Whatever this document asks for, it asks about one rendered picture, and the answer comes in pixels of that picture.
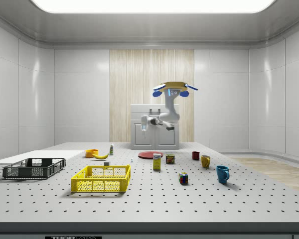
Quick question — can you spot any white cabinet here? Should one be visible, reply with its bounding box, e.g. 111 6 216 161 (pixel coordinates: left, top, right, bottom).
130 104 180 150

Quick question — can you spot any red plate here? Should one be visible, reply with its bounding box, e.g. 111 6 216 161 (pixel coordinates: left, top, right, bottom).
138 151 163 160

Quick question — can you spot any yellow carton box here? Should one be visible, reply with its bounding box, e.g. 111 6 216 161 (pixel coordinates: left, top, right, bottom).
153 153 162 171

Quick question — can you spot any banana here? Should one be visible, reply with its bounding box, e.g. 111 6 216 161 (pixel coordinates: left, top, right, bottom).
92 152 110 160

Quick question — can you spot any puzzle cube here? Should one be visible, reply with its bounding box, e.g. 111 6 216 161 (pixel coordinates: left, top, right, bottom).
178 172 189 185

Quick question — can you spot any yellow mug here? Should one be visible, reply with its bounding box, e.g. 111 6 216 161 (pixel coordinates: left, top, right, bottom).
200 155 211 169

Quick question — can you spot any yellow basket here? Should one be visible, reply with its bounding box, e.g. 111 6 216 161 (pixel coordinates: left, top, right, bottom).
70 165 132 194

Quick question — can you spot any blue mug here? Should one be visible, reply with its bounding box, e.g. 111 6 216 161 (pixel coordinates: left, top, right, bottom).
216 165 230 185

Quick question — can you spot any dark grey basket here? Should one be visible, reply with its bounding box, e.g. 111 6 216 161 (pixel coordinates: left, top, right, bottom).
1 157 67 180

